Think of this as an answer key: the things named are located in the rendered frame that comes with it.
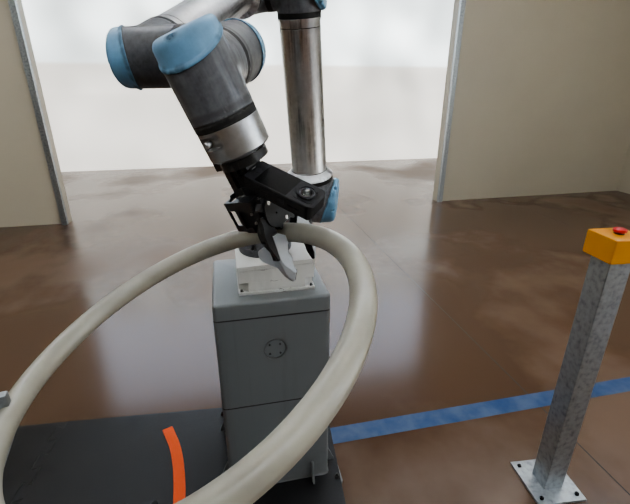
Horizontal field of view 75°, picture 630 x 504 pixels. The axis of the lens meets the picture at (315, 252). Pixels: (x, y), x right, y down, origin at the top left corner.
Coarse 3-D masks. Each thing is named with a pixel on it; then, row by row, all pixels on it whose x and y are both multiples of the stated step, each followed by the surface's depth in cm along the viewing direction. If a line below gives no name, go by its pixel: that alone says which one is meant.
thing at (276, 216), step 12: (264, 144) 57; (252, 156) 55; (216, 168) 61; (228, 168) 56; (240, 168) 56; (228, 180) 61; (240, 180) 60; (240, 192) 61; (228, 204) 62; (240, 204) 60; (252, 204) 59; (264, 204) 58; (240, 216) 62; (252, 216) 61; (276, 216) 60; (288, 216) 62; (240, 228) 64; (252, 228) 62; (276, 228) 62
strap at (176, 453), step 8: (168, 432) 190; (168, 440) 185; (176, 440) 185; (176, 448) 181; (176, 456) 177; (176, 464) 173; (176, 472) 170; (184, 472) 170; (176, 480) 166; (184, 480) 166; (176, 488) 163; (184, 488) 163; (176, 496) 160; (184, 496) 160
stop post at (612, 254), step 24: (600, 240) 128; (624, 240) 122; (600, 264) 131; (624, 264) 128; (600, 288) 131; (624, 288) 131; (576, 312) 142; (600, 312) 134; (576, 336) 142; (600, 336) 137; (576, 360) 143; (600, 360) 142; (576, 384) 144; (552, 408) 156; (576, 408) 149; (552, 432) 157; (576, 432) 154; (552, 456) 158; (528, 480) 167; (552, 480) 162
